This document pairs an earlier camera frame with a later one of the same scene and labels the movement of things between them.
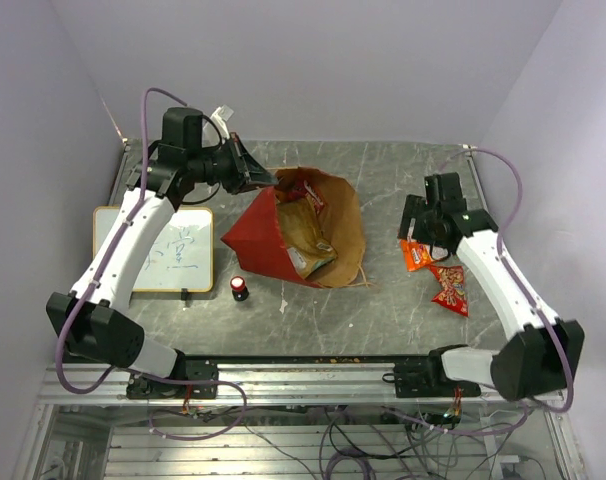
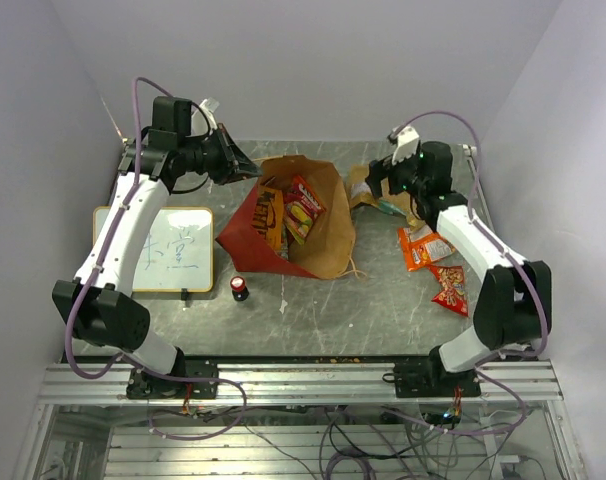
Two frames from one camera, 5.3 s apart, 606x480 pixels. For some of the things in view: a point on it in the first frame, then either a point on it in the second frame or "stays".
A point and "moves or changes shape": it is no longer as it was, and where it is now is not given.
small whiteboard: x=182 y=257 stays
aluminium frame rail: x=245 y=383 stays
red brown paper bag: x=256 y=228 moves or changes shape
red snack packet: x=452 y=295 stays
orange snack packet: x=417 y=254 stays
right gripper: x=415 y=207 to x=382 y=168
